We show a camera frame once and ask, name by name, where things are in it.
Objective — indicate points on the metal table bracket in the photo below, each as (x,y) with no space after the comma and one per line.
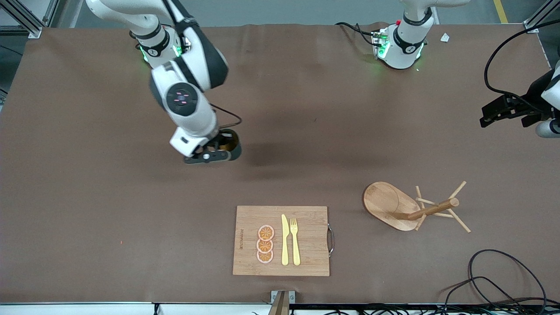
(283,304)

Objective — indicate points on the yellow plastic knife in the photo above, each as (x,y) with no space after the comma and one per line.
(285,240)

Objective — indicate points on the brown table cover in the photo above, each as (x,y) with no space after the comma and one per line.
(131,218)

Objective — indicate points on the wooden mug rack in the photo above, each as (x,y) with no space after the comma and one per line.
(389,205)

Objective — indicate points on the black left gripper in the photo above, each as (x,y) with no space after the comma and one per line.
(532,94)

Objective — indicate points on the white table edge rail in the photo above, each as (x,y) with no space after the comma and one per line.
(87,309)

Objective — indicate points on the white paper scrap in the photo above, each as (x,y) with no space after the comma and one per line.
(445,37)

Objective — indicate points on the toy orange slice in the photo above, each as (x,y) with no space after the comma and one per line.
(266,232)
(264,246)
(264,257)

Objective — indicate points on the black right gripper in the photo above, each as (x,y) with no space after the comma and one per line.
(229,140)

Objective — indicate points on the aluminium frame profile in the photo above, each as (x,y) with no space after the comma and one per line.
(30,26)
(536,22)

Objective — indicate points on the bamboo cutting board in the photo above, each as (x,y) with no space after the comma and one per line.
(310,245)

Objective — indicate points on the dark teal cup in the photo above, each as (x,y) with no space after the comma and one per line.
(235,148)

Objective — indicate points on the yellow plastic fork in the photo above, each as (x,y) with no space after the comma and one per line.
(295,249)

